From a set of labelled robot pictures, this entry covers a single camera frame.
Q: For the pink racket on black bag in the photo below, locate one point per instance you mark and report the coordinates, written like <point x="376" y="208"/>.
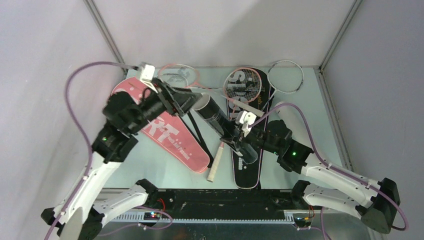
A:
<point x="241" y="88"/>

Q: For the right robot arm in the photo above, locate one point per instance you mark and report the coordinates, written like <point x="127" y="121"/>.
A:
<point x="374" y="202"/>

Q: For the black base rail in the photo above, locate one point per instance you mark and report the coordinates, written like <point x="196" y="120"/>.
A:
<point x="224" y="204"/>

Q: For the black shuttlecock tube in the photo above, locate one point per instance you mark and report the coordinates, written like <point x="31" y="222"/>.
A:
<point x="212" y="114"/>

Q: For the white shuttlecock tube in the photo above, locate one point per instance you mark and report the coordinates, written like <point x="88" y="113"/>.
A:
<point x="293" y="120"/>

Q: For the black racket cover bag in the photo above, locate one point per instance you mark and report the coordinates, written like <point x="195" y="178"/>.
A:
<point x="247" y="176"/>

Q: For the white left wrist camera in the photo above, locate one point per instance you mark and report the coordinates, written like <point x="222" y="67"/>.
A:
<point x="145" y="74"/>

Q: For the pink racket cover bag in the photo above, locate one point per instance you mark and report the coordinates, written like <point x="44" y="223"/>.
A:
<point x="168" y="132"/>

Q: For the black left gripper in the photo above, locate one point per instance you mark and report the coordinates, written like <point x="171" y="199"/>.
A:
<point x="178" y="101"/>

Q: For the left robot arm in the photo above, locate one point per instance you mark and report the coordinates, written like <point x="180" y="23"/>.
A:
<point x="127" y="112"/>

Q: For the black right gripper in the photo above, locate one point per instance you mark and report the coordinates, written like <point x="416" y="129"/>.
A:
<point x="234" y="142"/>

